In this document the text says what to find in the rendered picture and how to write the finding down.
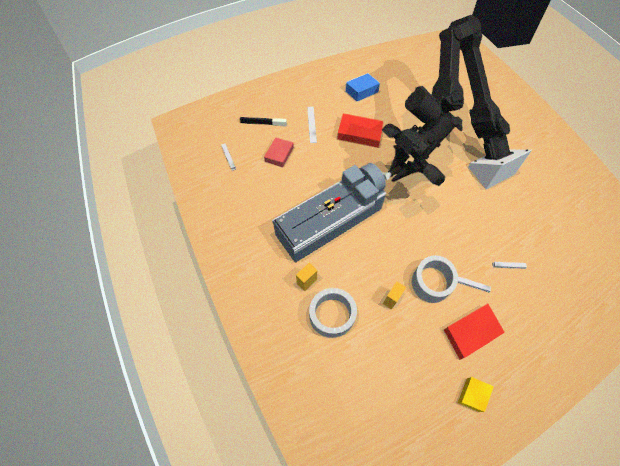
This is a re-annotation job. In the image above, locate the red rectangular block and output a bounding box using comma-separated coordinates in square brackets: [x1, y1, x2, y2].
[444, 304, 504, 360]
[337, 113, 383, 148]
[264, 138, 294, 167]

